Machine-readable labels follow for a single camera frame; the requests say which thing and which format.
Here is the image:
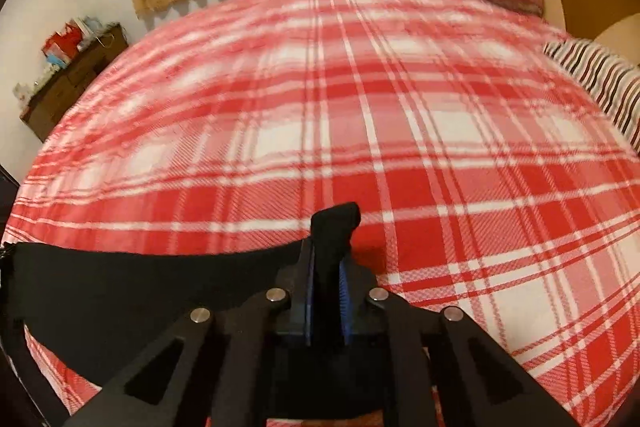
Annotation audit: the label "dark wooden dresser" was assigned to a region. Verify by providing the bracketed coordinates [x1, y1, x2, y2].
[21, 23, 128, 142]

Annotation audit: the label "black pants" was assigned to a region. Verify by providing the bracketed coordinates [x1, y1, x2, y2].
[1, 202, 361, 386]

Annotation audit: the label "red white plaid bedspread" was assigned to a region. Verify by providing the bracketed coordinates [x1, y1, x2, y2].
[4, 0, 639, 426]

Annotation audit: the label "striped pillow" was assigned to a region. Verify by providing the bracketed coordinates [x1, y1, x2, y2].
[544, 39, 640, 153]

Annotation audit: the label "red gift bag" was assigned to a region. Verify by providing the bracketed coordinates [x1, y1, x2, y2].
[41, 20, 84, 60]

